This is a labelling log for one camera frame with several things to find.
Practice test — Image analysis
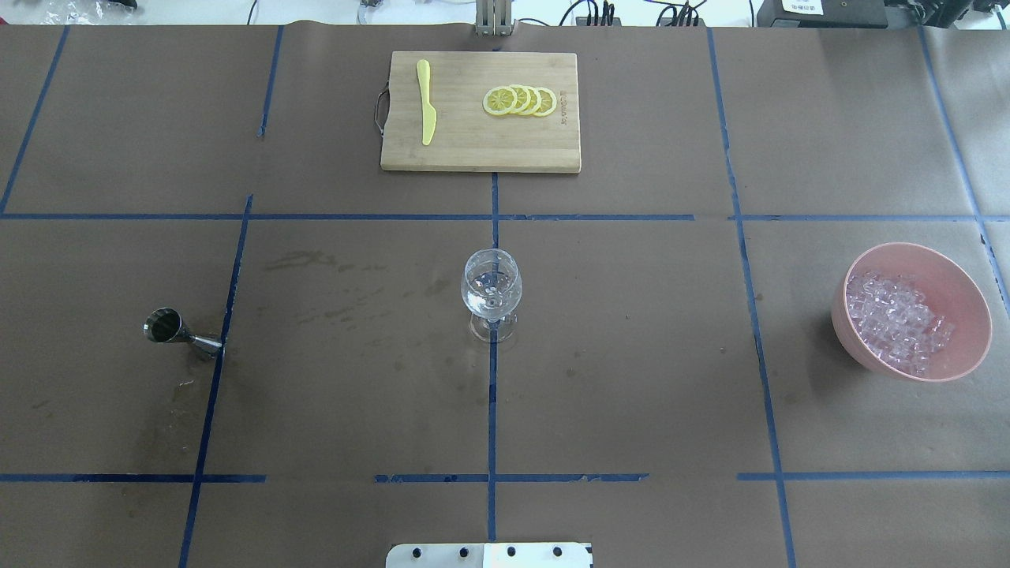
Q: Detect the clear ice cubes pile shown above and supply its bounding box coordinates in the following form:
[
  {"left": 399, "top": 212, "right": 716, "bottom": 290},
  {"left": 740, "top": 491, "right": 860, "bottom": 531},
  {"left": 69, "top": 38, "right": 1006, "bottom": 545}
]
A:
[{"left": 845, "top": 271, "right": 956, "bottom": 378}]

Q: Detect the steel jigger measuring cup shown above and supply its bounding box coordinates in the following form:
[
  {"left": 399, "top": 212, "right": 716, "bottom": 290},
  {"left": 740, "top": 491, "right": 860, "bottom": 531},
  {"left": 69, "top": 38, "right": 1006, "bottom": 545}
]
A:
[{"left": 142, "top": 307, "right": 223, "bottom": 358}]

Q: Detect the clear plastic bag with tools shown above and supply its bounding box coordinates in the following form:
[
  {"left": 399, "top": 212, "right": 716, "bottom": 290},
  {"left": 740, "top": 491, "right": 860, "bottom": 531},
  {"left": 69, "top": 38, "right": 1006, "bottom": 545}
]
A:
[{"left": 36, "top": 1, "right": 140, "bottom": 25}]

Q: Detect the pink bowl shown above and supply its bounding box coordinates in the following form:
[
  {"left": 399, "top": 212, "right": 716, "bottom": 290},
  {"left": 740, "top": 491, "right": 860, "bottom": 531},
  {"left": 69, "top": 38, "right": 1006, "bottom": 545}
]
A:
[{"left": 831, "top": 242, "right": 993, "bottom": 383}]

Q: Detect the clear wine glass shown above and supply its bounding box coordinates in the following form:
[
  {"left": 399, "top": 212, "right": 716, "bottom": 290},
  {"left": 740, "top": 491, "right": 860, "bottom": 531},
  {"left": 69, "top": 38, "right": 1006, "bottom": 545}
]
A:
[{"left": 461, "top": 248, "right": 523, "bottom": 344}]

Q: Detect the lemon slices row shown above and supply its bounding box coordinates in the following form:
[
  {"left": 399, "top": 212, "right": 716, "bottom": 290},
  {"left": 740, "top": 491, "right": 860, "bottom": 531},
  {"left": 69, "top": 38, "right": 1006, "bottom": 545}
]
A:
[{"left": 482, "top": 85, "right": 559, "bottom": 118}]

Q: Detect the aluminium frame post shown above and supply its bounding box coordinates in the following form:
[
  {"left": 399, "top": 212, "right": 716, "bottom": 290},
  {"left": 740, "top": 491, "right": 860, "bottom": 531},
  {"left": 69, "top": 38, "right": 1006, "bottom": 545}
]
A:
[{"left": 475, "top": 0, "right": 515, "bottom": 36}]

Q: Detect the yellow plastic knife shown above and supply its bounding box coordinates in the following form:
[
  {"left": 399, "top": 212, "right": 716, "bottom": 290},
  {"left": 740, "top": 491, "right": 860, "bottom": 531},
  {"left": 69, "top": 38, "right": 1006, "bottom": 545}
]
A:
[{"left": 416, "top": 58, "right": 439, "bottom": 145}]

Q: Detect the bamboo cutting board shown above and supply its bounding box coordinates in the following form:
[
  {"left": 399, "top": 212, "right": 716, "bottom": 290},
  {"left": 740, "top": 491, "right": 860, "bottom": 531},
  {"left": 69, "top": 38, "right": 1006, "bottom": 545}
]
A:
[{"left": 381, "top": 50, "right": 583, "bottom": 175}]

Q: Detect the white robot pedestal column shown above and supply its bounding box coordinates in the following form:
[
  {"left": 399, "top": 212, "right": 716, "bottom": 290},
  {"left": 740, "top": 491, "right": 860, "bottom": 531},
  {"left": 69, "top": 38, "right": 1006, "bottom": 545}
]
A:
[{"left": 385, "top": 542, "right": 594, "bottom": 567}]

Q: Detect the black box with label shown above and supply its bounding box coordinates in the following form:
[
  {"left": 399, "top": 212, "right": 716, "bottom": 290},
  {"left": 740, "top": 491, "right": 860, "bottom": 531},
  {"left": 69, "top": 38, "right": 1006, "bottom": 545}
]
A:
[{"left": 755, "top": 1, "right": 888, "bottom": 29}]

